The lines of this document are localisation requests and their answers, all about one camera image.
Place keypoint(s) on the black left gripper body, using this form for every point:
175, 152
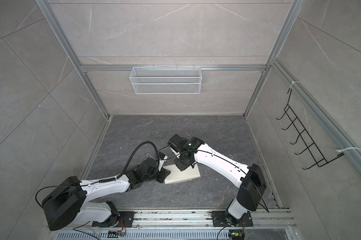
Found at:
161, 175

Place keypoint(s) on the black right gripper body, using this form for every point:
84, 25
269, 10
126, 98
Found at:
181, 163

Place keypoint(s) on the white paper envelope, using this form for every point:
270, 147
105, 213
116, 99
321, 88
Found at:
177, 176

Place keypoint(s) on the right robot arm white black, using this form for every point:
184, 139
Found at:
249, 180

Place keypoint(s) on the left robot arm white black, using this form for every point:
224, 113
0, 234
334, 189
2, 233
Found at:
72, 202

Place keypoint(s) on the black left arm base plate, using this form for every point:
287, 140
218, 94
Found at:
124, 218

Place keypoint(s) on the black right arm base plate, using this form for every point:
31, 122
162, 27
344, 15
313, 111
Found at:
224, 219

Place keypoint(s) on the grey slotted cable duct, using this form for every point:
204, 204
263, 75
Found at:
131, 234

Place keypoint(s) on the white wire mesh basket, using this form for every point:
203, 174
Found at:
147, 81

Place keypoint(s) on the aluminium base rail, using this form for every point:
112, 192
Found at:
201, 219

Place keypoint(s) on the black wire hook rack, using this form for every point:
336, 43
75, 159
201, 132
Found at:
303, 136

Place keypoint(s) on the aluminium frame back rail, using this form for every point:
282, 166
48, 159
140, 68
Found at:
208, 67

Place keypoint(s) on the aluminium frame rail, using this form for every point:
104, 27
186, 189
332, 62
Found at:
337, 134
208, 67

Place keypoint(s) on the aluminium frame right rail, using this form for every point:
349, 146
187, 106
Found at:
337, 134

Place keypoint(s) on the aluminium frame right post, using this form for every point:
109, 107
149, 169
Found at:
286, 28

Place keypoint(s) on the aluminium frame post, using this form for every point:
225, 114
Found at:
286, 28
67, 47

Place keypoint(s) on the aluminium frame left post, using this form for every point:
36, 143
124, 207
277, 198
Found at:
67, 47

